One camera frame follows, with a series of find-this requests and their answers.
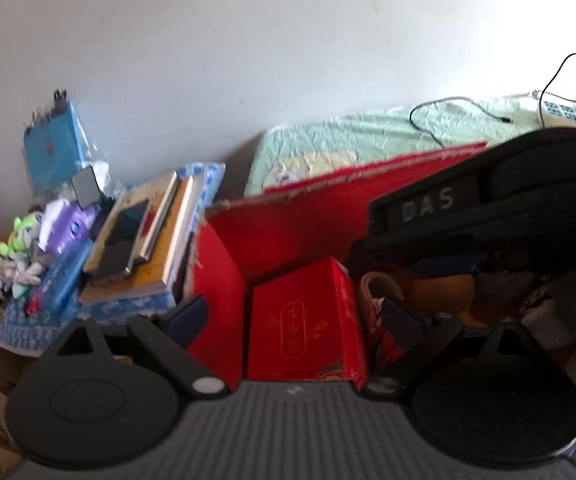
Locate beige cover book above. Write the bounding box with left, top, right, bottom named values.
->
left=84, top=170, right=179, bottom=286

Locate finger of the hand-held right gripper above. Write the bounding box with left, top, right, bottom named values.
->
left=410, top=254, right=493, bottom=278

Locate stack of books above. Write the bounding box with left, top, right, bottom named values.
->
left=78, top=175, right=206, bottom=306

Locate brown round object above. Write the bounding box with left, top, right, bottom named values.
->
left=410, top=272, right=476, bottom=328

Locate blue box in plastic wrap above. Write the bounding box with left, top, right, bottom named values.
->
left=22, top=105, right=113, bottom=201

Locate blue pen box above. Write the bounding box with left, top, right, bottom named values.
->
left=32, top=240, right=93, bottom=313

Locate small dark square device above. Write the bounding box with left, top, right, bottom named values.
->
left=71, top=167, right=99, bottom=209

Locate red cardboard box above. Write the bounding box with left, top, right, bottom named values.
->
left=185, top=142, right=491, bottom=391

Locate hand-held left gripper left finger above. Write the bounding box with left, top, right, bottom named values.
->
left=48, top=294, right=232, bottom=402

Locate white power strip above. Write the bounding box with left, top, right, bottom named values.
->
left=533, top=91, right=576, bottom=123

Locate small red gold-print box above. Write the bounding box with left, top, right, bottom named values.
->
left=246, top=256, right=369, bottom=383

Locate green printed bed sheet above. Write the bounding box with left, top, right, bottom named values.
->
left=244, top=95, right=576, bottom=196

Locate small white plush figure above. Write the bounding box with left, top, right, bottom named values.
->
left=0, top=252, right=43, bottom=298

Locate red printed packet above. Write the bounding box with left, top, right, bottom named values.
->
left=368, top=297, right=403, bottom=373

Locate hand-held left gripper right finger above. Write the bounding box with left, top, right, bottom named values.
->
left=362, top=296, right=551, bottom=402

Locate black cable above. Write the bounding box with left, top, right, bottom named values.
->
left=409, top=52, right=576, bottom=148

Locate small green plush toy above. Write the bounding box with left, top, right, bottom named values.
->
left=0, top=212, right=43, bottom=261

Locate blue patterned cloth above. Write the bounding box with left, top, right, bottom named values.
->
left=0, top=161, right=227, bottom=358

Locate black smartphone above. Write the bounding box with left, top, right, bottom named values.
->
left=94, top=199, right=151, bottom=281

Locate purple tissue packet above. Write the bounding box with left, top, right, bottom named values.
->
left=38, top=199, right=98, bottom=253

